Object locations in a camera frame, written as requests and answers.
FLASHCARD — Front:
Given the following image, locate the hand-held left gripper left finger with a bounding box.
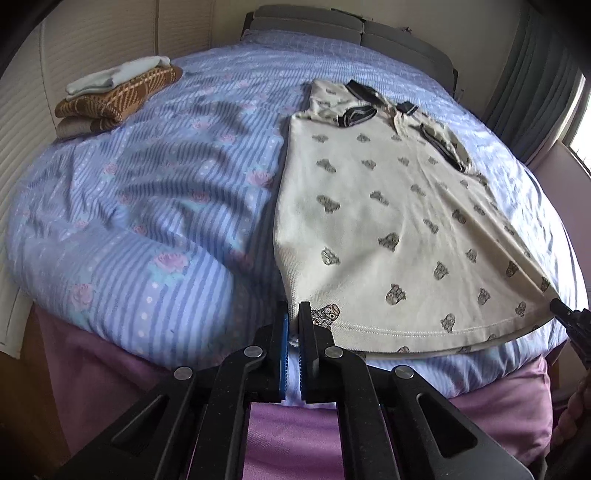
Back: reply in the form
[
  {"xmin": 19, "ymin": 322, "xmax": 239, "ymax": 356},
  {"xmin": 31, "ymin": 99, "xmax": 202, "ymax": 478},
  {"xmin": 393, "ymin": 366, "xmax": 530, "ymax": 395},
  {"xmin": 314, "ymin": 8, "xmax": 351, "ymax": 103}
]
[{"xmin": 54, "ymin": 301, "xmax": 291, "ymax": 480}]

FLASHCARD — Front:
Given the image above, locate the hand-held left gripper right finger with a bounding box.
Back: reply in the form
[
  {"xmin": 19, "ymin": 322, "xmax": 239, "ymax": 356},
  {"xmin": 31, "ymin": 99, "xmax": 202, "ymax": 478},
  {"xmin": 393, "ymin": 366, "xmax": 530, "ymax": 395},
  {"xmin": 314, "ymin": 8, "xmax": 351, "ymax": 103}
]
[{"xmin": 298, "ymin": 301, "xmax": 534, "ymax": 480}]

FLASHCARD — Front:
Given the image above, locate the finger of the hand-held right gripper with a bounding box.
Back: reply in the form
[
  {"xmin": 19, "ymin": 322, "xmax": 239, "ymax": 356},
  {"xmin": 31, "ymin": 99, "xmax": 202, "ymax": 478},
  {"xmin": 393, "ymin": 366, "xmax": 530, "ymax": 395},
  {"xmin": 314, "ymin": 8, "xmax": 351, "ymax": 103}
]
[{"xmin": 549, "ymin": 299, "xmax": 591, "ymax": 370}]

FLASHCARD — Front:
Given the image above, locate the beige printed polo shirt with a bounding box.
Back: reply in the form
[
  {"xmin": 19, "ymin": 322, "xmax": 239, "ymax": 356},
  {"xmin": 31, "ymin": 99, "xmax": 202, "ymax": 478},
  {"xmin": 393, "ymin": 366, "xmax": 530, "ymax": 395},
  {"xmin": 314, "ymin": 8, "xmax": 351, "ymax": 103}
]
[{"xmin": 273, "ymin": 79, "xmax": 557, "ymax": 357}]

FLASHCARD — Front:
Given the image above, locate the person's right hand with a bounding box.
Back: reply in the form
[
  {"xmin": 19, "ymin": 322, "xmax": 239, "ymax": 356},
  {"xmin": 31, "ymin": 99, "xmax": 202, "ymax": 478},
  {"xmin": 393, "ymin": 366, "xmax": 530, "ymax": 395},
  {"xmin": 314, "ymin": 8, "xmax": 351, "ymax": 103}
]
[{"xmin": 551, "ymin": 379, "xmax": 591, "ymax": 446}]

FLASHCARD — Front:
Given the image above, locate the purple bed sheet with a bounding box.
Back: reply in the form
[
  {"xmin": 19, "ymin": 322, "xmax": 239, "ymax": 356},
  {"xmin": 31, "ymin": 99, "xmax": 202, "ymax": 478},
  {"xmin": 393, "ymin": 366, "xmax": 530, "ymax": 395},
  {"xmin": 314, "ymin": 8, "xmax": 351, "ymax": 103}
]
[{"xmin": 38, "ymin": 307, "xmax": 552, "ymax": 480}]

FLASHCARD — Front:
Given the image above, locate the blue striped floral blanket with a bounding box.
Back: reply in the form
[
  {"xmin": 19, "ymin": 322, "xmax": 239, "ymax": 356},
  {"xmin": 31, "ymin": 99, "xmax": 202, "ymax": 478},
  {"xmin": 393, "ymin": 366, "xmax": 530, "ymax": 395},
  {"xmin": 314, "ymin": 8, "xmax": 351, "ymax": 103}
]
[{"xmin": 6, "ymin": 28, "xmax": 588, "ymax": 409}]

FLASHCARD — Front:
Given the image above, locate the window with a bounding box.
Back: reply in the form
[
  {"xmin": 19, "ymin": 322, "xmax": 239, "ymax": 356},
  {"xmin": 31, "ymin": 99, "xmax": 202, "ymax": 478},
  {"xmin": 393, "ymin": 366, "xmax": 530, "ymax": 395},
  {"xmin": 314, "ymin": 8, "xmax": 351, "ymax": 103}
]
[{"xmin": 561, "ymin": 69, "xmax": 591, "ymax": 171}]

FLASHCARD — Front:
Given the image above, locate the grey curtain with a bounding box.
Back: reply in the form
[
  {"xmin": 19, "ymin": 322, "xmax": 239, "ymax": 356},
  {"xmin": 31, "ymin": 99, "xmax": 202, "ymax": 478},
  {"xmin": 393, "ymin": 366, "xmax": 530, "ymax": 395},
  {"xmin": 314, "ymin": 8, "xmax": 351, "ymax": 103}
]
[{"xmin": 482, "ymin": 9, "xmax": 583, "ymax": 162}]

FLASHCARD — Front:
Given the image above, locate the brown patterned folded garment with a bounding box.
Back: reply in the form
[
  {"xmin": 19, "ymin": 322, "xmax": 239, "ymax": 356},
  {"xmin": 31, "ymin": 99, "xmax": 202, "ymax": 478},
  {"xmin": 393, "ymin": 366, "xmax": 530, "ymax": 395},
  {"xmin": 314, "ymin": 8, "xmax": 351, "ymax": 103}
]
[{"xmin": 54, "ymin": 66, "xmax": 184, "ymax": 130}]

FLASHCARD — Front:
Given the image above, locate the beige folded garment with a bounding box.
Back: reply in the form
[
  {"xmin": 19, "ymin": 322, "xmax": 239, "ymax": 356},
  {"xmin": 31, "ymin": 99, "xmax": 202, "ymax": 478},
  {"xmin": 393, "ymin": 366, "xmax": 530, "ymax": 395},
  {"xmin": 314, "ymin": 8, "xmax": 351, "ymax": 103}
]
[{"xmin": 56, "ymin": 116, "xmax": 105, "ymax": 139}]

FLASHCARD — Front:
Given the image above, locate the white folded garment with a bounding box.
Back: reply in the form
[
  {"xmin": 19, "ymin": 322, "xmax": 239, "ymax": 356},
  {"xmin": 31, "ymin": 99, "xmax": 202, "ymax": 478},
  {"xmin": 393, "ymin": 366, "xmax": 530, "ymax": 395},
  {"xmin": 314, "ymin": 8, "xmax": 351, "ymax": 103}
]
[{"xmin": 66, "ymin": 55, "xmax": 171, "ymax": 97}]

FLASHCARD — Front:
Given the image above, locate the grey padded headboard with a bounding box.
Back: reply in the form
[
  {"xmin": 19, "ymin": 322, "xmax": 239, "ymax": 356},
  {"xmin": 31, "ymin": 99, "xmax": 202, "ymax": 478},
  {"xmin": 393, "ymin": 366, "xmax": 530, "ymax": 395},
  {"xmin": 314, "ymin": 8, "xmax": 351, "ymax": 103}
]
[{"xmin": 242, "ymin": 4, "xmax": 459, "ymax": 97}]

